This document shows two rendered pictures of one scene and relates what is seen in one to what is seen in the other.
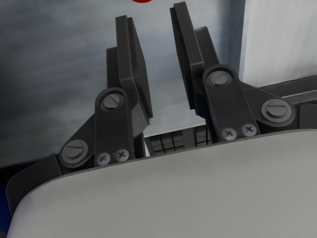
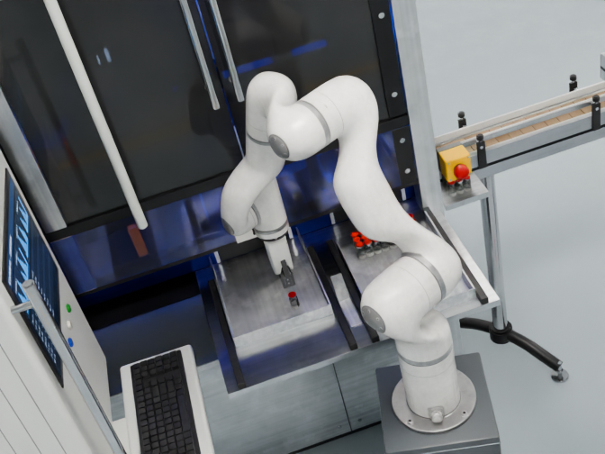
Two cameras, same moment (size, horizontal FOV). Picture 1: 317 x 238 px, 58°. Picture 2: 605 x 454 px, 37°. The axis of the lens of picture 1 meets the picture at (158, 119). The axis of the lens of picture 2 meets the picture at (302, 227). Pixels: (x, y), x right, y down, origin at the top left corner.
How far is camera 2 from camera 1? 2.23 m
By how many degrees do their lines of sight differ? 70
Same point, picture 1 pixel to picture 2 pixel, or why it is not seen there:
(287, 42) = (263, 355)
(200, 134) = (176, 374)
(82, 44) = (266, 299)
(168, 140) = (174, 358)
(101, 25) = (274, 303)
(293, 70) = (247, 365)
